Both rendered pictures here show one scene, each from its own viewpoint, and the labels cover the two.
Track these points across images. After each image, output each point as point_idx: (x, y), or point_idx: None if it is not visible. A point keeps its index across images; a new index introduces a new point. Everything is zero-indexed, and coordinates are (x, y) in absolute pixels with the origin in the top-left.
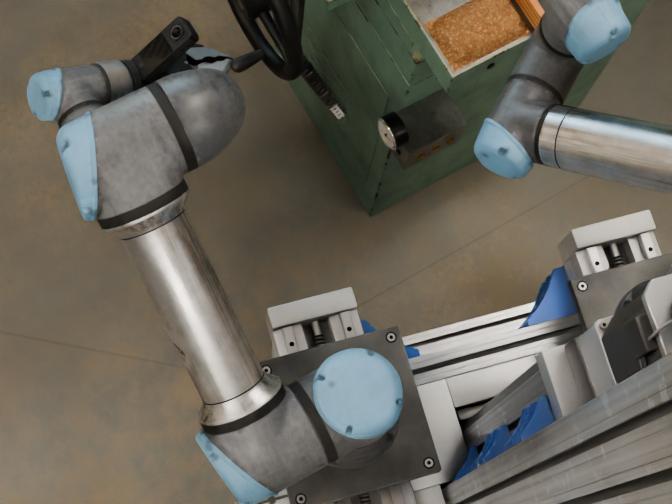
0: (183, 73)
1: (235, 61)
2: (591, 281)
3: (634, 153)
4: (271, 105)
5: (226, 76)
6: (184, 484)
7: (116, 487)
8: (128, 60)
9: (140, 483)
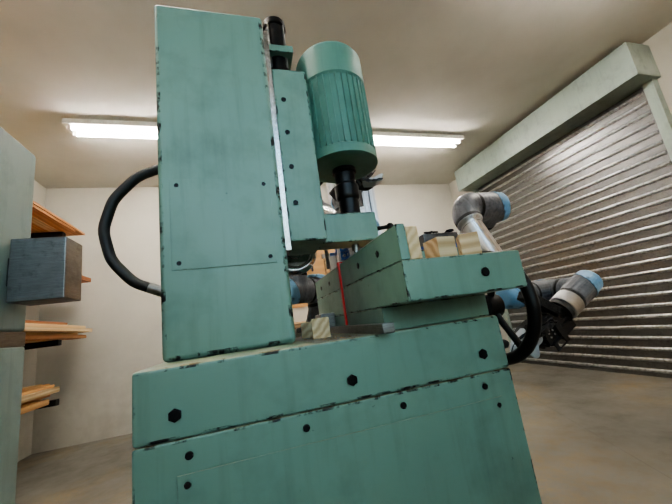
0: (469, 195)
1: (504, 339)
2: None
3: None
4: None
5: (458, 206)
6: None
7: (575, 502)
8: (560, 303)
9: (562, 503)
